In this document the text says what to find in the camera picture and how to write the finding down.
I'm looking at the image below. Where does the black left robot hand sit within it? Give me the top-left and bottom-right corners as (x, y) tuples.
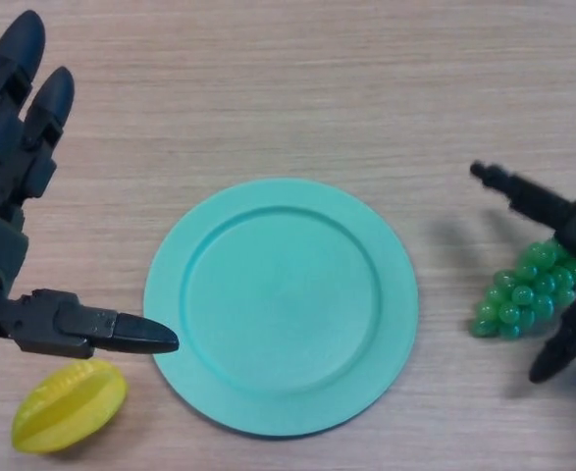
(0, 10), (180, 363)

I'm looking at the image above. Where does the green grape bunch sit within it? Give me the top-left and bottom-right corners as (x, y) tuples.
(471, 237), (576, 340)

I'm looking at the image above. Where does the teal round plate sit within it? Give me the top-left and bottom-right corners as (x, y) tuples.
(143, 177), (420, 438)

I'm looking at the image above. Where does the yellow starfruit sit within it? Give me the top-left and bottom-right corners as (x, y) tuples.
(12, 358), (130, 455)

